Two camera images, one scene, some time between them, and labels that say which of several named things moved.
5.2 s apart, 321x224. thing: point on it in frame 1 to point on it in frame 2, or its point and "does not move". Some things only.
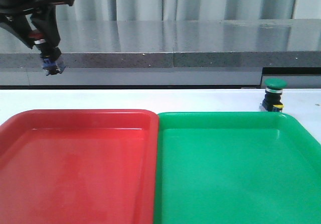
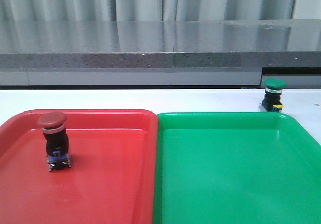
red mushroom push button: x=50 y=66 to x=57 y=142
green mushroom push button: x=272 y=100 does not move
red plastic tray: x=79 y=166 does not move
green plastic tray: x=235 y=168 does not move
